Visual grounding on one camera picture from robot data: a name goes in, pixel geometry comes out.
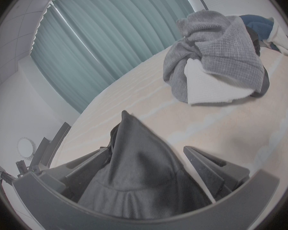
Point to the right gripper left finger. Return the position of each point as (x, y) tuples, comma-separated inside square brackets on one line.
[(86, 174)]

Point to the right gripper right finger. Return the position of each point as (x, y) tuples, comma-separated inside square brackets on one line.
[(220, 176)]

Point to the black T-shirt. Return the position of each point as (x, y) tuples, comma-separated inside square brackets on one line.
[(144, 166)]

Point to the pile of clothes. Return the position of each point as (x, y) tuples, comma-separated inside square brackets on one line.
[(225, 49)]

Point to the white trash bin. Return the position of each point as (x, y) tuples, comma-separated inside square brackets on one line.
[(26, 147)]

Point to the blue-green curtain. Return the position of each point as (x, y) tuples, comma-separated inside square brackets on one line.
[(124, 27), (69, 75)]

